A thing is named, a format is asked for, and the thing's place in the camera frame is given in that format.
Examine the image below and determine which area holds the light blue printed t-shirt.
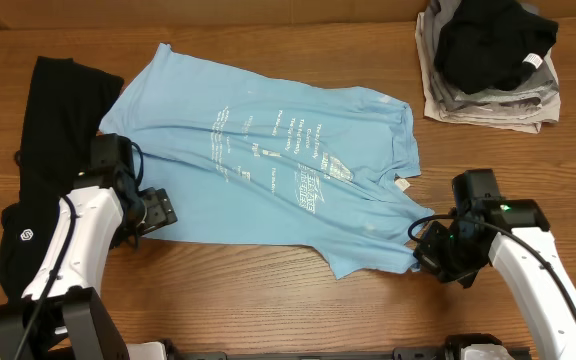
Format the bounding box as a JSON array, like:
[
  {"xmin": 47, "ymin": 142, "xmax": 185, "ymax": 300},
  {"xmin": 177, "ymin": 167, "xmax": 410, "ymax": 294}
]
[{"xmin": 100, "ymin": 44, "xmax": 430, "ymax": 278}]

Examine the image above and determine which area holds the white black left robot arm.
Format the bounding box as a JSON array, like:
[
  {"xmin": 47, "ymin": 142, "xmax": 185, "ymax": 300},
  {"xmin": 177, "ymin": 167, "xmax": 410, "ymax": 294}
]
[{"xmin": 0, "ymin": 134, "xmax": 179, "ymax": 360}]

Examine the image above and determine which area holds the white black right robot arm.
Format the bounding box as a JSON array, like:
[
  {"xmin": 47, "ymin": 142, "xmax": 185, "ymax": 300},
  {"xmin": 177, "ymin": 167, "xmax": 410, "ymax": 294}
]
[{"xmin": 408, "ymin": 169, "xmax": 576, "ymax": 359}]

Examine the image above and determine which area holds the grey folded clothes stack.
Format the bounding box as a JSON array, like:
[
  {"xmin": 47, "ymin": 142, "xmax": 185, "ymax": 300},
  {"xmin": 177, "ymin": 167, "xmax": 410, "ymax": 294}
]
[{"xmin": 415, "ymin": 0, "xmax": 561, "ymax": 134}]

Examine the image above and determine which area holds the black garment with white logo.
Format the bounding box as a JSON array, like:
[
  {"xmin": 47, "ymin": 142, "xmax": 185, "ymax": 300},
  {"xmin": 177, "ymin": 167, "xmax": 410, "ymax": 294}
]
[{"xmin": 0, "ymin": 57, "xmax": 124, "ymax": 302}]

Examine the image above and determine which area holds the black folded garment on stack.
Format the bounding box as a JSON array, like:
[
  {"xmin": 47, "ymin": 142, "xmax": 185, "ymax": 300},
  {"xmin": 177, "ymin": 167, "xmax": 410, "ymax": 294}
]
[{"xmin": 434, "ymin": 0, "xmax": 559, "ymax": 95}]

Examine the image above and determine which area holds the brown cardboard backboard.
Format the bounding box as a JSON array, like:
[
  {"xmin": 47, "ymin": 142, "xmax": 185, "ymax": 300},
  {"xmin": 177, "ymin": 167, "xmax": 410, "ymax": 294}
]
[{"xmin": 0, "ymin": 0, "xmax": 576, "ymax": 31}]

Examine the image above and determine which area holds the black base rail with mounts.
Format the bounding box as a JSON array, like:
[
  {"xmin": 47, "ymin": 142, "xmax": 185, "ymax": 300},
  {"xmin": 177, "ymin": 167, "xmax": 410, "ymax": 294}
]
[{"xmin": 127, "ymin": 333, "xmax": 533, "ymax": 360}]

